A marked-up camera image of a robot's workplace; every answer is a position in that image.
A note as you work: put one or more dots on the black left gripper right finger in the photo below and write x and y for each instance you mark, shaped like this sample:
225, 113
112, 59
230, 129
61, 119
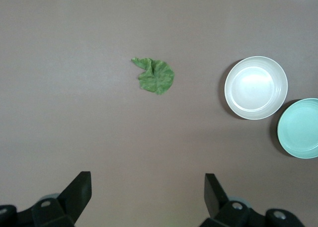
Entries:
216, 199

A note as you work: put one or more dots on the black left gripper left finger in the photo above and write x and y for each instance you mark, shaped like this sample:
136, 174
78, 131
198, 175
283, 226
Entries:
74, 197

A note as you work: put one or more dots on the green lettuce leaf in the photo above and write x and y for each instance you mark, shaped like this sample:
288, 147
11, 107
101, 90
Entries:
157, 78

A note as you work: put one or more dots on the mint green round plate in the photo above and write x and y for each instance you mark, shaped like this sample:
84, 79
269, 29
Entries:
300, 127

